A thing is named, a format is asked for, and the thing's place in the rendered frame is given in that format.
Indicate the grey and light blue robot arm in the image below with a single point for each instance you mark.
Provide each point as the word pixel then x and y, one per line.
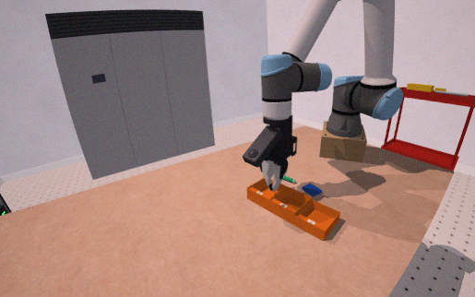
pixel 281 76

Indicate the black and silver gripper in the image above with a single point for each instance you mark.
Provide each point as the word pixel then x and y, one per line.
pixel 279 153

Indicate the orange three-compartment bin rack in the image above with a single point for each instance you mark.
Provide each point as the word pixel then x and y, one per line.
pixel 307 216

